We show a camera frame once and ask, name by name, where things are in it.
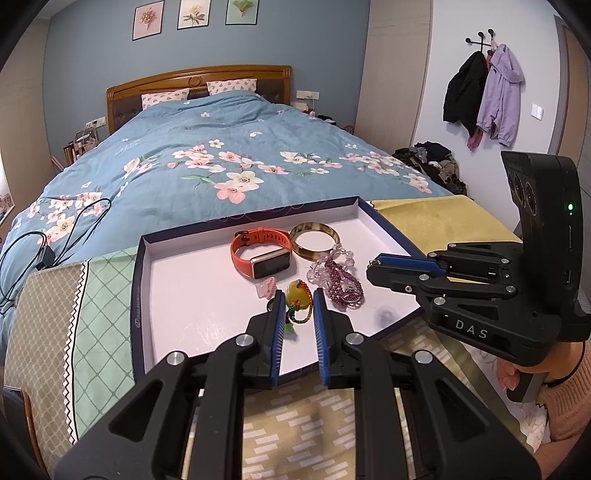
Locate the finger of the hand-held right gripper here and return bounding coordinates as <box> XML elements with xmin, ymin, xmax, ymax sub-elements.
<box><xmin>369</xmin><ymin>242</ymin><xmax>525</xmax><ymax>282</ymax></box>
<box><xmin>366</xmin><ymin>265</ymin><xmax>519</xmax><ymax>304</ymax></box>

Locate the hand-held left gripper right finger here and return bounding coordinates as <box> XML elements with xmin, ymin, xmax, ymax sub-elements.
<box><xmin>312</xmin><ymin>288</ymin><xmax>541</xmax><ymax>480</ymax></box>

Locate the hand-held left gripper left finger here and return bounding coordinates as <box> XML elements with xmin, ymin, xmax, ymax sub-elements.
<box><xmin>53</xmin><ymin>289</ymin><xmax>288</xmax><ymax>480</ymax></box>

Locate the yellow pendant with braided cord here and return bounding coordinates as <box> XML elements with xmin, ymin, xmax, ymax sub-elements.
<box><xmin>284</xmin><ymin>280</ymin><xmax>315</xmax><ymax>340</ymax></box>

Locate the purple bead bracelet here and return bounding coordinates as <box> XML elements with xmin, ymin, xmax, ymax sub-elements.
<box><xmin>323</xmin><ymin>258</ymin><xmax>365</xmax><ymax>308</ymax></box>

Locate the clear crystal bead bracelet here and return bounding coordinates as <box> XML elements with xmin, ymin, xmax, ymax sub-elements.
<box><xmin>306</xmin><ymin>244</ymin><xmax>356</xmax><ymax>284</ymax></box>

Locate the white tray with dark rim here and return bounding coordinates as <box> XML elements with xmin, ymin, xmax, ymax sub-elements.
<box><xmin>134</xmin><ymin>196</ymin><xmax>426</xmax><ymax>386</ymax></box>

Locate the person's right hand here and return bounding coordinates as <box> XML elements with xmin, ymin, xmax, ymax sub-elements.
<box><xmin>496</xmin><ymin>340</ymin><xmax>585</xmax><ymax>393</ymax></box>

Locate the patchwork quilted mat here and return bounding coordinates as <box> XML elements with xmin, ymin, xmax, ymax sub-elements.
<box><xmin>2</xmin><ymin>196</ymin><xmax>550</xmax><ymax>480</ymax></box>

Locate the orange smartwatch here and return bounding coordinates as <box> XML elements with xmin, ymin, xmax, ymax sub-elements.
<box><xmin>230</xmin><ymin>227</ymin><xmax>293</xmax><ymax>279</ymax></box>

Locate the tortoiseshell bangle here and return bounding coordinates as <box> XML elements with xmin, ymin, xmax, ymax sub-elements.
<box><xmin>289</xmin><ymin>222</ymin><xmax>341</xmax><ymax>261</ymax></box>

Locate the pile of dark clothes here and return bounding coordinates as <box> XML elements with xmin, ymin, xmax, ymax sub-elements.
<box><xmin>392</xmin><ymin>141</ymin><xmax>468</xmax><ymax>197</ymax></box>

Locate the dark bedside table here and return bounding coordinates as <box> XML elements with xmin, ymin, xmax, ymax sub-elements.
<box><xmin>318</xmin><ymin>115</ymin><xmax>357</xmax><ymax>136</ymax></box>

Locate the white patterned cloth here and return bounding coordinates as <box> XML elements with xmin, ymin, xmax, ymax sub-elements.
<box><xmin>499</xmin><ymin>392</ymin><xmax>551</xmax><ymax>454</ymax></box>

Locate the lilac jacket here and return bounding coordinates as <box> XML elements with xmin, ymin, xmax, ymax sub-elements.
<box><xmin>476</xmin><ymin>44</ymin><xmax>525</xmax><ymax>147</ymax></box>

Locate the black jacket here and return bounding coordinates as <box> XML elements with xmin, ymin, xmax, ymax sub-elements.
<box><xmin>443</xmin><ymin>50</ymin><xmax>489</xmax><ymax>138</ymax></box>

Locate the blue floral duvet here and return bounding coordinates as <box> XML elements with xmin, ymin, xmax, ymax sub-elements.
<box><xmin>0</xmin><ymin>90</ymin><xmax>455</xmax><ymax>344</ymax></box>

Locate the floral patterned pillow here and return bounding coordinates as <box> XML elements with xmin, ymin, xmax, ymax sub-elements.
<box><xmin>206</xmin><ymin>78</ymin><xmax>258</xmax><ymax>97</ymax></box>
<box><xmin>141</xmin><ymin>89</ymin><xmax>191</xmax><ymax>110</ymax></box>

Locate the wooden bed headboard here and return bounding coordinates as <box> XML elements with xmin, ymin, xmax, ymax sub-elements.
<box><xmin>105</xmin><ymin>65</ymin><xmax>293</xmax><ymax>134</ymax></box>

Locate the bedside clutter of cosmetics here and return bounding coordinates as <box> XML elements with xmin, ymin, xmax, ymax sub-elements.
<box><xmin>62</xmin><ymin>124</ymin><xmax>101</xmax><ymax>163</ymax></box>

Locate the framed green plant print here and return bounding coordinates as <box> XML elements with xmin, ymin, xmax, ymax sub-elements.
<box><xmin>225</xmin><ymin>0</ymin><xmax>257</xmax><ymax>26</ymax></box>

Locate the framed white flower print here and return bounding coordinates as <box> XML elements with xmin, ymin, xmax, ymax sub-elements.
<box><xmin>178</xmin><ymin>0</ymin><xmax>212</xmax><ymax>31</ymax></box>

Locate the framed orange flower print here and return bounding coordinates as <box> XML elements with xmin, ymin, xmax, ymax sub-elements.
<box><xmin>132</xmin><ymin>1</ymin><xmax>165</xmax><ymax>42</ymax></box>

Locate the black wall coat rack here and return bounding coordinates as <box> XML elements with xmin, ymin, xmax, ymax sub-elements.
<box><xmin>465</xmin><ymin>28</ymin><xmax>499</xmax><ymax>49</ymax></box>

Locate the black cable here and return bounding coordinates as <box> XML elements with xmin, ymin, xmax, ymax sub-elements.
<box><xmin>0</xmin><ymin>198</ymin><xmax>112</xmax><ymax>319</ymax></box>

